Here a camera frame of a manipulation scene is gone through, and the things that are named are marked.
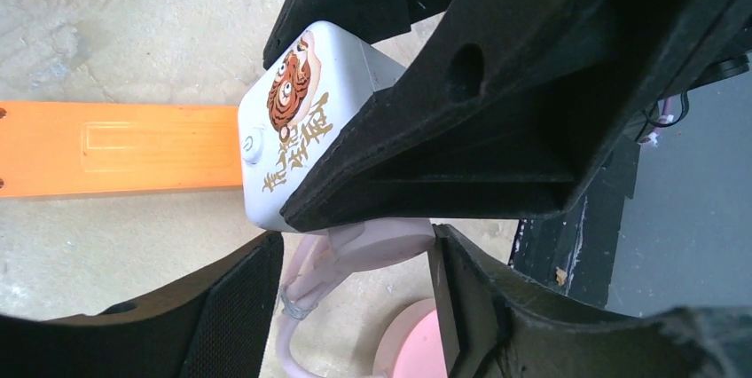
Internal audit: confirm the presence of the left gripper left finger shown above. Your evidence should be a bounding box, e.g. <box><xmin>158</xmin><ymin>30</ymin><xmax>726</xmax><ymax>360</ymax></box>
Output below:
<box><xmin>1</xmin><ymin>232</ymin><xmax>284</xmax><ymax>377</ymax></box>

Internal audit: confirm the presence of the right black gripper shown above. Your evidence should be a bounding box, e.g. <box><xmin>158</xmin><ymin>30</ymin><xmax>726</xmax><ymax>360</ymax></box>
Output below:
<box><xmin>587</xmin><ymin>0</ymin><xmax>751</xmax><ymax>99</ymax></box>

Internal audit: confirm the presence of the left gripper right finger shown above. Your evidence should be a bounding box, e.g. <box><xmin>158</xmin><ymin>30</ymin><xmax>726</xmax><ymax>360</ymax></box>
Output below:
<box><xmin>428</xmin><ymin>224</ymin><xmax>751</xmax><ymax>377</ymax></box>

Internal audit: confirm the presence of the pink cable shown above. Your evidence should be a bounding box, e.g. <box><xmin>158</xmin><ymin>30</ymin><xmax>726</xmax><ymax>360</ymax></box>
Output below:
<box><xmin>274</xmin><ymin>217</ymin><xmax>437</xmax><ymax>378</ymax></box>

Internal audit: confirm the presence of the white cube socket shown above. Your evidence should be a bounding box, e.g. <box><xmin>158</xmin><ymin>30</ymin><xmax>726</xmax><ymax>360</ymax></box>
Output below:
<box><xmin>238</xmin><ymin>20</ymin><xmax>405</xmax><ymax>232</ymax></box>

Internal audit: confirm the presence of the orange power strip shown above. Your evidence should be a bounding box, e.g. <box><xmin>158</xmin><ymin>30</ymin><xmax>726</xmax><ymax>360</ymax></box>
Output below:
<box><xmin>1</xmin><ymin>101</ymin><xmax>242</xmax><ymax>198</ymax></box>

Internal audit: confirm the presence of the pink round socket base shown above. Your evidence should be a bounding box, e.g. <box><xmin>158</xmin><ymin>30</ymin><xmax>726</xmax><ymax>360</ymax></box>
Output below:
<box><xmin>372</xmin><ymin>298</ymin><xmax>448</xmax><ymax>378</ymax></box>

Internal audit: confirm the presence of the black base beam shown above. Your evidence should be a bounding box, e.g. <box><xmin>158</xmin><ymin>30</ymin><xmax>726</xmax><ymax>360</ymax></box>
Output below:
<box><xmin>510</xmin><ymin>136</ymin><xmax>640</xmax><ymax>308</ymax></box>

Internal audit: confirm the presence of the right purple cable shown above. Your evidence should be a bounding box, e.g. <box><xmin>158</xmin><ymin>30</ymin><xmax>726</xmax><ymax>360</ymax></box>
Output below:
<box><xmin>634</xmin><ymin>90</ymin><xmax>692</xmax><ymax>147</ymax></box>

